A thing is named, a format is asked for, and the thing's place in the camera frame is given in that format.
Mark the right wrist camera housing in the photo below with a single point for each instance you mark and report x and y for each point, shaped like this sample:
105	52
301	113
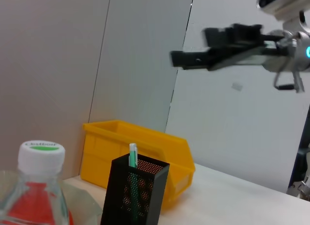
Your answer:
278	2

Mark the orange toy fruit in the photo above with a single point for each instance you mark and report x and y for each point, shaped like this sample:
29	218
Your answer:
71	219

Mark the translucent green fruit bowl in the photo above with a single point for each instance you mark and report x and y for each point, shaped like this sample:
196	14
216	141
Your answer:
82	205

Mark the clear bottle with green label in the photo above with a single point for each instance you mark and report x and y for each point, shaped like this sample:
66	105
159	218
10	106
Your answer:
41	159

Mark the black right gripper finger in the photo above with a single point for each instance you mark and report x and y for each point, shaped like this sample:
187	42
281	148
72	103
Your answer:
189	59
218	36

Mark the black mesh pen holder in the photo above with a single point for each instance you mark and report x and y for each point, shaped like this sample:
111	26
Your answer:
155	198

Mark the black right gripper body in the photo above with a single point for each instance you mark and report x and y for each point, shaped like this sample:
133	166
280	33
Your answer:
242	50

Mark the yellow plastic bin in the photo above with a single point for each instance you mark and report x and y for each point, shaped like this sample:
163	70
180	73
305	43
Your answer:
101	157

